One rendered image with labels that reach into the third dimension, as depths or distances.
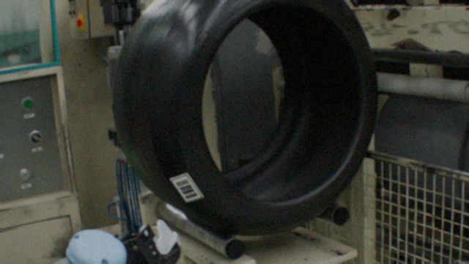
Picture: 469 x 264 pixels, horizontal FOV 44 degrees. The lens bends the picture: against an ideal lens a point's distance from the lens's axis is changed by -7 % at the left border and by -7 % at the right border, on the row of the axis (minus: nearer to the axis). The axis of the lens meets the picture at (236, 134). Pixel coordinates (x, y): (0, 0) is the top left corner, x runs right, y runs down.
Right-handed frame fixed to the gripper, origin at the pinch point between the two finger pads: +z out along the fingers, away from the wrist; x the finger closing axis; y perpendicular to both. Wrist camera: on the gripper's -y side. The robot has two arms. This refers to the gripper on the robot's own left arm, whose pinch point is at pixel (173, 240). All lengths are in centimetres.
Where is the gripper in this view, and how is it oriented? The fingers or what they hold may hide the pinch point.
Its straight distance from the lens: 108.4
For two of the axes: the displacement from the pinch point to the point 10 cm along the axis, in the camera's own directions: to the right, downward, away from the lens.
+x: -8.5, 3.3, 4.1
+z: 3.0, -3.5, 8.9
